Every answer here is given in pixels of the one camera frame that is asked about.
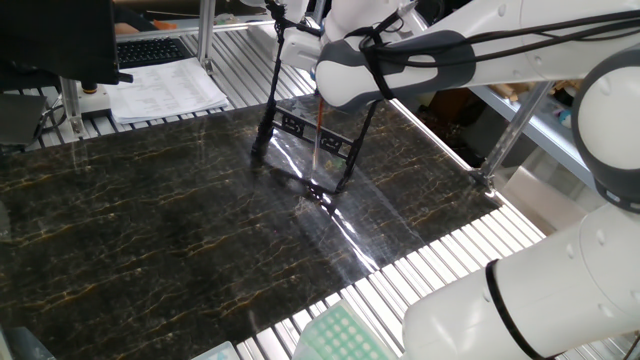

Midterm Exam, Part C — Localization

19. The white plastic tip rack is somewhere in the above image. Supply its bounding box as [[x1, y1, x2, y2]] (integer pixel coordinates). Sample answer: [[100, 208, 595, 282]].
[[192, 341, 241, 360]]

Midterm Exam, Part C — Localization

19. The black gold marble mat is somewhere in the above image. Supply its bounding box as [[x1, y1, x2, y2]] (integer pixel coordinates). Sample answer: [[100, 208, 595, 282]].
[[0, 82, 501, 360]]

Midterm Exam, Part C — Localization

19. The black keyboard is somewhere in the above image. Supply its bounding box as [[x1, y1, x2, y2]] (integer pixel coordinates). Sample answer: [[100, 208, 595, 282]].
[[115, 37, 194, 70]]

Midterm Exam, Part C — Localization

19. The aluminium frame strut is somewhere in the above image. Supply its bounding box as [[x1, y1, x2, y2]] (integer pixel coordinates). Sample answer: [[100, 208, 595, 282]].
[[197, 0, 218, 76], [469, 81, 555, 194]]

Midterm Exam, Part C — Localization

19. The black monitor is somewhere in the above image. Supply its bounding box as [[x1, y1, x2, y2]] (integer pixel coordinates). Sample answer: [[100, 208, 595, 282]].
[[0, 0, 134, 92]]

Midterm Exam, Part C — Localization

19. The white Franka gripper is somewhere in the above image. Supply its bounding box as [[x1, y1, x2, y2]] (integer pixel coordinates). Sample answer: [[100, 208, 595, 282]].
[[248, 22, 326, 72]]

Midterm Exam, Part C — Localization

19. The black flat device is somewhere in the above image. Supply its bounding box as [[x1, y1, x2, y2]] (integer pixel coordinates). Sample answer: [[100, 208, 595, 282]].
[[0, 92, 49, 151]]

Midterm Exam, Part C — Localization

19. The white paper stack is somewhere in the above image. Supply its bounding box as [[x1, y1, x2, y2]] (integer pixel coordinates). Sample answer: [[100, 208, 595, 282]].
[[104, 57, 230, 125]]

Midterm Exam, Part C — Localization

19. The grey metal shelf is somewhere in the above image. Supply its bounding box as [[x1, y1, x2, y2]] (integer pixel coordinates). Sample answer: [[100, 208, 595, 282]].
[[469, 82, 597, 190]]

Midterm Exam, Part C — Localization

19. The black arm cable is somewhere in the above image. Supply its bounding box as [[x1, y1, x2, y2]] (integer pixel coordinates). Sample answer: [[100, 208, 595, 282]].
[[344, 8, 640, 99]]

